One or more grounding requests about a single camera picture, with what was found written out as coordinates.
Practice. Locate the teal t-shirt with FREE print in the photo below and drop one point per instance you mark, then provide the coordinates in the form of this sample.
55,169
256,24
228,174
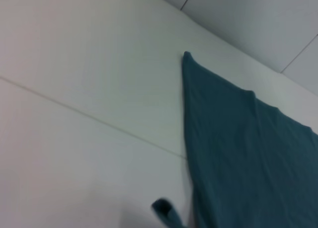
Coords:
248,163

